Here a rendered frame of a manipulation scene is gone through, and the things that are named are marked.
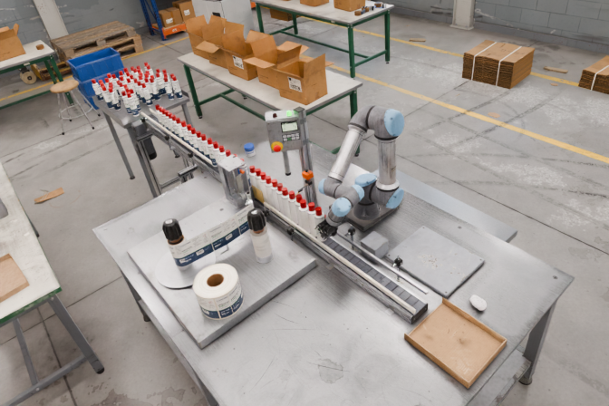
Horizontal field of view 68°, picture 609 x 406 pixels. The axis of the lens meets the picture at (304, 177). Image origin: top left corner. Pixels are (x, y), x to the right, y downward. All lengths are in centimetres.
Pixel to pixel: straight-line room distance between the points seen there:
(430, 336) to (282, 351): 62
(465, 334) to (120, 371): 216
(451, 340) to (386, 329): 26
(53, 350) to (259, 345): 191
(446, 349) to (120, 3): 867
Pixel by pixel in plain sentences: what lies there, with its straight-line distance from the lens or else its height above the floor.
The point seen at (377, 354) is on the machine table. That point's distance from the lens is 199.
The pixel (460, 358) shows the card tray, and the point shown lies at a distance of 201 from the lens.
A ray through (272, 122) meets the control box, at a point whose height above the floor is 146.
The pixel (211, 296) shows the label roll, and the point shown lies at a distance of 203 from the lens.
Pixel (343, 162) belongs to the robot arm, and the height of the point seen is 131.
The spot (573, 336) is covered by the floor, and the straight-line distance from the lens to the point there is 327.
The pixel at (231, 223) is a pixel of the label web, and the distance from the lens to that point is 235.
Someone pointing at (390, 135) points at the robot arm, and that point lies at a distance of 214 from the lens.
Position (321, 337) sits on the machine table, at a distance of 205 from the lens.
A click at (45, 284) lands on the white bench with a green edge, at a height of 80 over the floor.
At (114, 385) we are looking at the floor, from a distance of 327.
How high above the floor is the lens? 251
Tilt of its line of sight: 35 degrees down
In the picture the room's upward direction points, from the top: 8 degrees counter-clockwise
